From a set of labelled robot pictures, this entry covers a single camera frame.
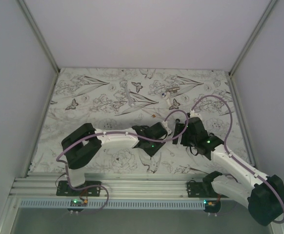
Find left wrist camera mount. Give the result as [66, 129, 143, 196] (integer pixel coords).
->
[162, 121, 169, 129]

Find small circuit board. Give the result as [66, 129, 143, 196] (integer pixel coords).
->
[203, 200, 221, 216]
[67, 199, 87, 215]

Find purple cable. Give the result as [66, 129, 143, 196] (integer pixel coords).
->
[56, 109, 189, 215]
[189, 94, 284, 224]

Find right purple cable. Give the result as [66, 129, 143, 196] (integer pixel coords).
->
[189, 94, 284, 224]

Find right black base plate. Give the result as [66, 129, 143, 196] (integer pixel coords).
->
[186, 180, 218, 198]

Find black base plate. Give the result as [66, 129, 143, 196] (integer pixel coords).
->
[56, 180, 101, 196]
[186, 180, 218, 198]

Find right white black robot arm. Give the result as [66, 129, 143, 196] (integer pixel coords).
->
[173, 117, 284, 226]

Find white slotted cable duct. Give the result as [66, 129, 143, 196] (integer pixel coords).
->
[20, 199, 204, 210]

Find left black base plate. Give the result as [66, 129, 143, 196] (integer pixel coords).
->
[56, 180, 101, 196]

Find aluminium rail frame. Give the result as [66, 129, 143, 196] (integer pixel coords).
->
[9, 173, 205, 200]

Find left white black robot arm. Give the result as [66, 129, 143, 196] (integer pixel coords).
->
[61, 121, 172, 196]

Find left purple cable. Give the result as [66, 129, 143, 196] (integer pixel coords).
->
[56, 109, 189, 215]

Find left small circuit board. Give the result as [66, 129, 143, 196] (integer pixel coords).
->
[67, 199, 87, 215]

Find white plastic tool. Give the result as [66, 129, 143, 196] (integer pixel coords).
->
[161, 91, 172, 108]

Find right small circuit board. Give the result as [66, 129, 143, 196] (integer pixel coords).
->
[203, 200, 221, 216]

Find floral patterned mat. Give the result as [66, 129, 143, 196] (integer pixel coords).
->
[30, 68, 253, 173]

